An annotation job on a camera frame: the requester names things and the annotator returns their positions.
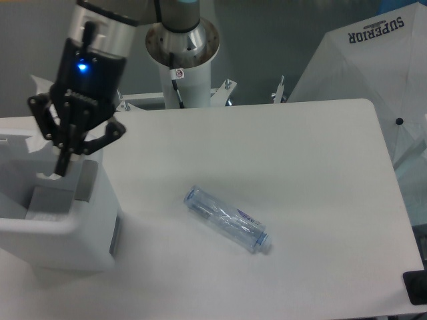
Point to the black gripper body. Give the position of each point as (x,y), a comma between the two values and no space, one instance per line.
(93,60)

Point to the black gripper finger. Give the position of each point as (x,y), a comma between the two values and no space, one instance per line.
(114,130)
(57,133)

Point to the clear plastic bottle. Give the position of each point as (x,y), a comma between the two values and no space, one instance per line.
(229,221)

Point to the white plastic bag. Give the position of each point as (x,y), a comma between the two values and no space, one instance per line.
(44,86)

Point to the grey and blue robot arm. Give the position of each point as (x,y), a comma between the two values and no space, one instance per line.
(175,16)

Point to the white trash can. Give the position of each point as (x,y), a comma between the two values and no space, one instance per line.
(69,222)

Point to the white umbrella with Superior print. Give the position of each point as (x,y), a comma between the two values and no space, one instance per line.
(381,59)

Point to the black device at table edge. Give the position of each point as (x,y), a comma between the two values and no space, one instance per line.
(415,284)

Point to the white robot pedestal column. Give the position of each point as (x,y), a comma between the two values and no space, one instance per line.
(184,63)

